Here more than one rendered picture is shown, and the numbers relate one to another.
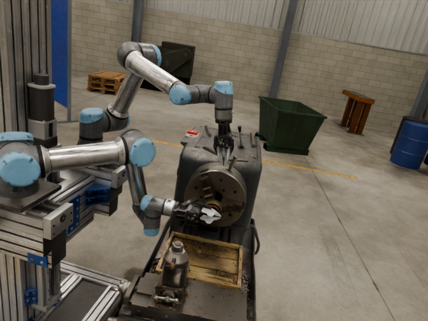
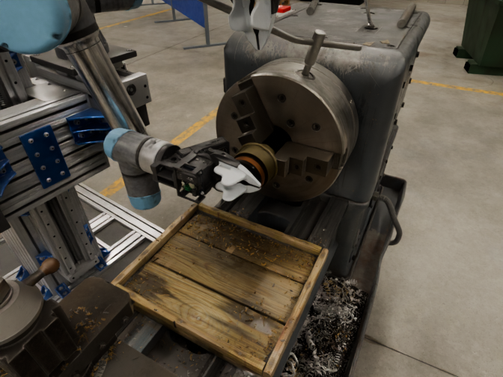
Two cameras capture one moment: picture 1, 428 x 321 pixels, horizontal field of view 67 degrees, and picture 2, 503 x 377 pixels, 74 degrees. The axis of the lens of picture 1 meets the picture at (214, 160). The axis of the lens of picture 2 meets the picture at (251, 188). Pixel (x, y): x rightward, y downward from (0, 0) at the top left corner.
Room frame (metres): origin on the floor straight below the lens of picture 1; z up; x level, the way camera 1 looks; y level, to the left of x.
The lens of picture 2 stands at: (0.83, -0.27, 1.46)
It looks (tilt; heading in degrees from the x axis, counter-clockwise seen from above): 38 degrees down; 25
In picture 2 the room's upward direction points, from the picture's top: straight up
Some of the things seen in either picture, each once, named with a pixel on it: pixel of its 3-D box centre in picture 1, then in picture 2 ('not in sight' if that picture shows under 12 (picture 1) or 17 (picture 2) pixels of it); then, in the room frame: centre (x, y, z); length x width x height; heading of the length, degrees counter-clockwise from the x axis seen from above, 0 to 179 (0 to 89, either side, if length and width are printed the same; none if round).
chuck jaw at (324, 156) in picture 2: (232, 206); (308, 160); (1.42, -0.13, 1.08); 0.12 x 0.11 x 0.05; 87
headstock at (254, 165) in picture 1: (218, 170); (327, 86); (1.90, -0.04, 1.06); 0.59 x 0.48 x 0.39; 177
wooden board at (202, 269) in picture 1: (202, 260); (224, 272); (1.22, -0.03, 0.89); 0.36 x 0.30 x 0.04; 87
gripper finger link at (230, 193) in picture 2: (209, 220); (234, 191); (1.28, -0.03, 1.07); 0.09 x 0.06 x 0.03; 86
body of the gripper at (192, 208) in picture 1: (187, 212); (188, 170); (1.28, 0.08, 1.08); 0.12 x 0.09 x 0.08; 86
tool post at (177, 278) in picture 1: (176, 269); (29, 336); (0.91, 0.07, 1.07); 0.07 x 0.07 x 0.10; 87
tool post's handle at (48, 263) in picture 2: not in sight; (41, 272); (0.96, 0.07, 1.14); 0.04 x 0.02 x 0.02; 177
